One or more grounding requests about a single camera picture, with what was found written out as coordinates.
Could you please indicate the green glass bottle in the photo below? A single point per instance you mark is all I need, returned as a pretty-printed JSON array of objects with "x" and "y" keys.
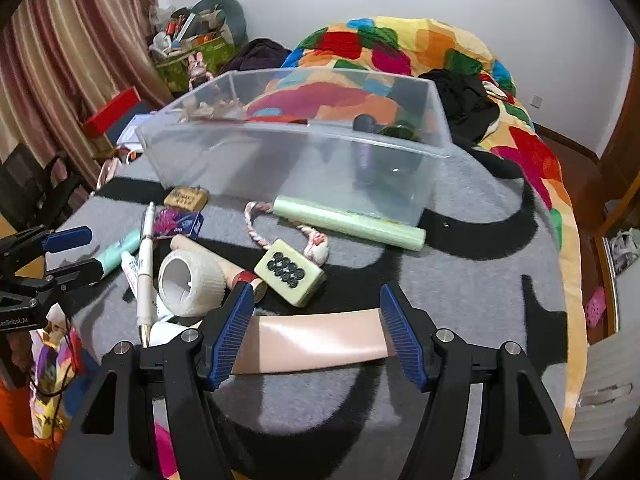
[{"x": 395, "y": 168}]

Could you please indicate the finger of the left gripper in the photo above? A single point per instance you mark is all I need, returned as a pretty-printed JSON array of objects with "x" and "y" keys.
[
  {"x": 75, "y": 275},
  {"x": 67, "y": 239}
]

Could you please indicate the white ointment tube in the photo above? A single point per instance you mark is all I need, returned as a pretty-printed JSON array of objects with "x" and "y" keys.
[{"x": 130, "y": 267}]

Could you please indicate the red cigarette box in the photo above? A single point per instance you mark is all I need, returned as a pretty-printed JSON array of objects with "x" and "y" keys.
[{"x": 250, "y": 119}]

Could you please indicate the light green roll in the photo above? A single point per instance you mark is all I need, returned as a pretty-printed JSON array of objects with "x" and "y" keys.
[{"x": 345, "y": 222}]

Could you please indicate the braided rope toy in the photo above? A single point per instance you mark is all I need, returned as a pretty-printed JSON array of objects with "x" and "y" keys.
[{"x": 317, "y": 248}]

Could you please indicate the black clothing pile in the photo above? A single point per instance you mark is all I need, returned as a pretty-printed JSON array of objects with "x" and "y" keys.
[{"x": 470, "y": 113}]

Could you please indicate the blue purple packet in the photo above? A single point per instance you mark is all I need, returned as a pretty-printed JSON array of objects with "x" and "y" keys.
[{"x": 170, "y": 222}]

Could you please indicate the white plastic chair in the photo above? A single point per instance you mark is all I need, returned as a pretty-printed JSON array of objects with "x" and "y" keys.
[{"x": 609, "y": 396}]

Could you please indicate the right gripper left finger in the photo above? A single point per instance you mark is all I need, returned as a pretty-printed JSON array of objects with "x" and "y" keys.
[{"x": 222, "y": 331}]

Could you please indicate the pink croc shoe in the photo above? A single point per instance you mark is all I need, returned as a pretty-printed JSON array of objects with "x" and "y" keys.
[{"x": 595, "y": 307}]

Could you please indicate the purple spray bottle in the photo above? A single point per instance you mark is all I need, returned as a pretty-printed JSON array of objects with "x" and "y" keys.
[{"x": 362, "y": 152}]

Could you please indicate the striped curtain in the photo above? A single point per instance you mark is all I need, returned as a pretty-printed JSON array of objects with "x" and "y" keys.
[{"x": 61, "y": 61}]

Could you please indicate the blue notebook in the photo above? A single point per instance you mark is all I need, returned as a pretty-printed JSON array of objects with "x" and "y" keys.
[{"x": 129, "y": 133}]

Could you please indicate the teal tube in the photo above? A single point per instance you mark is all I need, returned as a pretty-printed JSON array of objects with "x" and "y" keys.
[{"x": 111, "y": 257}]

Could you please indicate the red flat box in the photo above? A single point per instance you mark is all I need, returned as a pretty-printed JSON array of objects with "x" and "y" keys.
[{"x": 110, "y": 113}]

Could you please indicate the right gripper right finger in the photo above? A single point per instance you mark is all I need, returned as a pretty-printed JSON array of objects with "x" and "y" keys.
[{"x": 411, "y": 331}]

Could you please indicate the colourful patchwork quilt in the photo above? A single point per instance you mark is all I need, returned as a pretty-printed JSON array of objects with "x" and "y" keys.
[{"x": 377, "y": 66}]

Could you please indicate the white tape roll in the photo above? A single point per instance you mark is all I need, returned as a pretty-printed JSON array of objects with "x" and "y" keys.
[{"x": 190, "y": 284}]

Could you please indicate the wooden wardrobe shelf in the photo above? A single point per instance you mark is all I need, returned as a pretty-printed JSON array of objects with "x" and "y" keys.
[{"x": 619, "y": 169}]

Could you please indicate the grey green plush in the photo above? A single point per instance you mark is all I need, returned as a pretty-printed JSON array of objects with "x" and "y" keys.
[{"x": 227, "y": 16}]

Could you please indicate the green clutter basket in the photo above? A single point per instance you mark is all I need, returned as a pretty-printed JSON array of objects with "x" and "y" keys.
[{"x": 176, "y": 71}]

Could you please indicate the tan eraser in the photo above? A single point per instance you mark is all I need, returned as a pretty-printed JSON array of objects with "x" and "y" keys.
[{"x": 187, "y": 199}]

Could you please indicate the mahjong tile block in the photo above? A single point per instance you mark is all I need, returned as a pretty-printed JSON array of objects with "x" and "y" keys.
[{"x": 293, "y": 277}]

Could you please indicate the pink cosmetic tube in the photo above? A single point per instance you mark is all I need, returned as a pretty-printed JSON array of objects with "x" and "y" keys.
[{"x": 293, "y": 343}]

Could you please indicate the clear plastic storage bin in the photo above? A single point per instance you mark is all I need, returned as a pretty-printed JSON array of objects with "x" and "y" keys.
[{"x": 258, "y": 161}]

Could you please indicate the rabbit figurine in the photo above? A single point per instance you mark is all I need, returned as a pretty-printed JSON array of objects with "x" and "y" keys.
[{"x": 197, "y": 71}]

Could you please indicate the grey black blanket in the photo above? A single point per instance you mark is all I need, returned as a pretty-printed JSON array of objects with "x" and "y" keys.
[{"x": 491, "y": 412}]

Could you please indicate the dark purple clothing pile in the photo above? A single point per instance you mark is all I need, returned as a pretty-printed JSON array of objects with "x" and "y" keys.
[{"x": 258, "y": 54}]

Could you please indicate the white gold pen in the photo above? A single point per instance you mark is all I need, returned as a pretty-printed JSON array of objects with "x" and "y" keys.
[{"x": 145, "y": 282}]

